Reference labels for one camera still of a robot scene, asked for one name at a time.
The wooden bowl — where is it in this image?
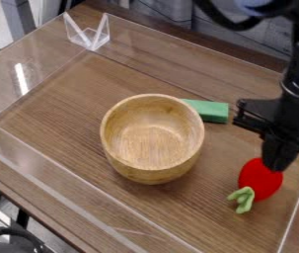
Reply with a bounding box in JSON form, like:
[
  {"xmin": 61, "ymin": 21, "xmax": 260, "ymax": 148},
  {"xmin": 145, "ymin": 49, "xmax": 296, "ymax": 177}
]
[{"xmin": 101, "ymin": 94, "xmax": 206, "ymax": 185}]

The clear acrylic tray enclosure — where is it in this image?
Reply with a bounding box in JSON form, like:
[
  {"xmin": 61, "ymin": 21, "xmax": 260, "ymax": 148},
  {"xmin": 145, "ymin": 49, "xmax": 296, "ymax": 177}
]
[{"xmin": 0, "ymin": 10, "xmax": 299, "ymax": 253}]

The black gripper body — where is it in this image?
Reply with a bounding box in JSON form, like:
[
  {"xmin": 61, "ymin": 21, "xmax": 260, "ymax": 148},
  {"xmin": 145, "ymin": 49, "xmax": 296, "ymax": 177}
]
[{"xmin": 234, "ymin": 82, "xmax": 299, "ymax": 147}]

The green sponge block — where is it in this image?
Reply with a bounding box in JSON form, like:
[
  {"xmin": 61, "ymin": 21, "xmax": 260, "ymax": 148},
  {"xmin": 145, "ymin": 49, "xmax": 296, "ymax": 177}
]
[{"xmin": 184, "ymin": 99, "xmax": 230, "ymax": 124}]

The black metal device base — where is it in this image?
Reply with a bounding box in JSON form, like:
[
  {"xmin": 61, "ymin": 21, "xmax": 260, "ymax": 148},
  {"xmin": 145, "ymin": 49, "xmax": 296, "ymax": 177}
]
[{"xmin": 9, "ymin": 221, "xmax": 55, "ymax": 253}]

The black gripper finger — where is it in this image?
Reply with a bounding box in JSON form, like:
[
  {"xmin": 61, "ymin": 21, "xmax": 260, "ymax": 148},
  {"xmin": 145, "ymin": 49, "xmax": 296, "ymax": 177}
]
[{"xmin": 261, "ymin": 133, "xmax": 299, "ymax": 172}]

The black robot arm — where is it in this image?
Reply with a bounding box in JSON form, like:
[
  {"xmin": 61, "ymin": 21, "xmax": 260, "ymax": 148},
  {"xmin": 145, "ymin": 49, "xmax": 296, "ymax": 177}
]
[{"xmin": 194, "ymin": 0, "xmax": 299, "ymax": 171}]

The red plush fruit green leaf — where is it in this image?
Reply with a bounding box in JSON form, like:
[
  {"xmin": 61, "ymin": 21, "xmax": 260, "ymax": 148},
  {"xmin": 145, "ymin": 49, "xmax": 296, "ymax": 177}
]
[{"xmin": 228, "ymin": 158, "xmax": 284, "ymax": 214}]

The clear acrylic corner bracket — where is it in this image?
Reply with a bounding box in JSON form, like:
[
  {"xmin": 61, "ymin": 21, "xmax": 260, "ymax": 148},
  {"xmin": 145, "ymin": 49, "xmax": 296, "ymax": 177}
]
[{"xmin": 63, "ymin": 12, "xmax": 112, "ymax": 51}]

